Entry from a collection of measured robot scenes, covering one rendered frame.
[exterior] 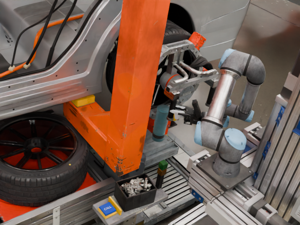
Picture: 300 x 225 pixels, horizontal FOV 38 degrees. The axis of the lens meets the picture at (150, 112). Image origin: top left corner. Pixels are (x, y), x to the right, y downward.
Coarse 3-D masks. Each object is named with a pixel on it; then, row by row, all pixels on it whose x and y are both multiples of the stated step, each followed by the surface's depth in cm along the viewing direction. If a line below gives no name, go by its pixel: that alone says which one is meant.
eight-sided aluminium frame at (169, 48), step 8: (184, 40) 276; (168, 48) 264; (176, 48) 267; (184, 48) 272; (192, 48) 277; (160, 56) 263; (192, 56) 292; (168, 104) 304; (176, 104) 304; (152, 112) 289
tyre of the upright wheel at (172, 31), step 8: (168, 24) 279; (168, 32) 269; (176, 32) 273; (184, 32) 278; (168, 40) 271; (176, 40) 276; (112, 56) 276; (112, 64) 276; (112, 72) 277; (112, 80) 281; (112, 88) 286
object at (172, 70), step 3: (171, 54) 273; (177, 54) 272; (171, 57) 274; (177, 57) 274; (168, 60) 277; (171, 60) 275; (177, 60) 275; (168, 63) 278; (177, 63) 277; (168, 66) 279; (168, 69) 280; (171, 69) 277; (174, 69) 278; (168, 72) 281; (171, 72) 279; (174, 72) 280
